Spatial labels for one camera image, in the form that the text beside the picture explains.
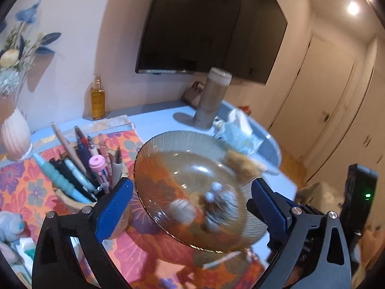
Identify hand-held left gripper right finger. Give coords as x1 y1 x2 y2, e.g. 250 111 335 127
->
247 178 353 289

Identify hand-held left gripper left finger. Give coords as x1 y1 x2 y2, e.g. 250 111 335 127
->
32 177 134 289

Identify grey pompom hair tie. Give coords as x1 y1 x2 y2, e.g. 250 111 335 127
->
203 182 241 232

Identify beige round puff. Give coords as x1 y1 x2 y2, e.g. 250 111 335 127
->
168 199 197 226

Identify amber ribbed glass plate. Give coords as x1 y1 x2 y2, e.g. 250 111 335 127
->
134 130 270 253

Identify white wet wipes pack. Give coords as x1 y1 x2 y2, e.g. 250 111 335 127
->
0 236 35 280

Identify beige pen holder cup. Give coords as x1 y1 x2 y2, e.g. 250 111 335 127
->
52 152 133 241

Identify bunch of pens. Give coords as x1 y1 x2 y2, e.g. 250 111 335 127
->
32 122 124 204

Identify cream door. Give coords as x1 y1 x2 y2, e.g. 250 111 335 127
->
269 33 358 163
302 36 385 187

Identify blue patterned tissue pack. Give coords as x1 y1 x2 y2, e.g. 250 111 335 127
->
215 108 265 155

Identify orange floral table mat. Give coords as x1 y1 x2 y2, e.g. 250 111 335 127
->
0 122 271 289

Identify grey plush toy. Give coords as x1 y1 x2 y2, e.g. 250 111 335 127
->
0 211 26 243

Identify amber oil bottle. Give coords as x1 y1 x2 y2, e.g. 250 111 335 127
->
91 75 106 120

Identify tall beige canister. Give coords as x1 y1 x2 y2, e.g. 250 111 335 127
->
192 67 232 128

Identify brown holder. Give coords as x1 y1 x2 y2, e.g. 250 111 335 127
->
181 81 205 106

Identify round ceiling light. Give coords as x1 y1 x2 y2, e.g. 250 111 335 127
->
346 0 361 15

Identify artificial blue and white flowers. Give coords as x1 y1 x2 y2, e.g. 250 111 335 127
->
0 0 62 97

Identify black wall television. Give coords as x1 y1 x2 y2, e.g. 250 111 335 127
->
135 0 288 85

